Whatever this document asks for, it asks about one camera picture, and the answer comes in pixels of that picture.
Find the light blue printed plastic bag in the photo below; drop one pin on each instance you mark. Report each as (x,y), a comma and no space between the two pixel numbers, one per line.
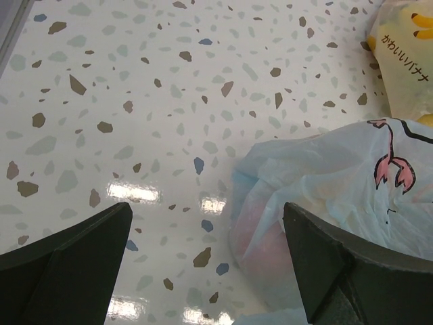
(372,179)

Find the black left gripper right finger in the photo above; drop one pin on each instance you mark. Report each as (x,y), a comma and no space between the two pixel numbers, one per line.
(344,279)

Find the orange banana-print plastic bag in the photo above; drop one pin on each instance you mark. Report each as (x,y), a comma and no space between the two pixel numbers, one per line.
(400,39)

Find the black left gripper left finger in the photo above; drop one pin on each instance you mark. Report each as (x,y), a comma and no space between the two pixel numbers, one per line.
(67,277)

